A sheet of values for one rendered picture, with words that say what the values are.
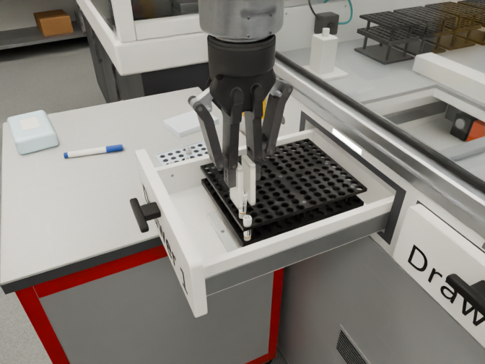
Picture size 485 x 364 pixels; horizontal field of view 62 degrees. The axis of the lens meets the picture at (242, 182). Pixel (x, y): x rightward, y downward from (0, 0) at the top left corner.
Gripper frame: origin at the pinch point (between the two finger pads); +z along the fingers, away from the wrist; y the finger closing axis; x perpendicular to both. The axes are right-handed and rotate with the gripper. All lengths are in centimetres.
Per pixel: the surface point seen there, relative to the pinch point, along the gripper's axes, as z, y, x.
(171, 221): 3.5, -10.5, 0.3
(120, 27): 1, 1, 86
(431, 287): 13.2, 21.1, -18.5
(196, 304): 11.2, -10.6, -8.2
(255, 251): 7.4, -1.1, -6.3
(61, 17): 67, -5, 383
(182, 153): 16.9, 1.7, 36.4
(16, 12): 67, -43, 422
